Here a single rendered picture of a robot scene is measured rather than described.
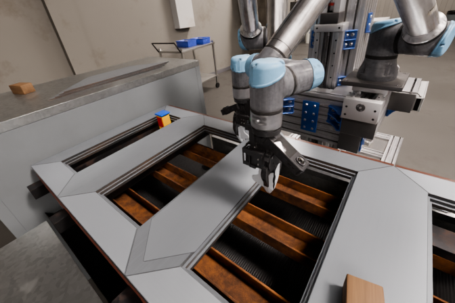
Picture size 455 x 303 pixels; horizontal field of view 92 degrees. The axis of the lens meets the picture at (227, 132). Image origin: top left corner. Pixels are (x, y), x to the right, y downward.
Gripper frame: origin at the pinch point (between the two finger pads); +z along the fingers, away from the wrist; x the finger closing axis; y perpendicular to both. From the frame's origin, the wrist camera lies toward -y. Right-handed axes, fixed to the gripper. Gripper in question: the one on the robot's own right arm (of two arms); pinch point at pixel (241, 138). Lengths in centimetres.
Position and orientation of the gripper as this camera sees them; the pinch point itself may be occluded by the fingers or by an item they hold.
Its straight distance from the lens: 97.4
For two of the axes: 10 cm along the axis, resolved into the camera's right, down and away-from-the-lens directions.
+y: 7.9, 2.5, -5.6
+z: 0.9, 8.6, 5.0
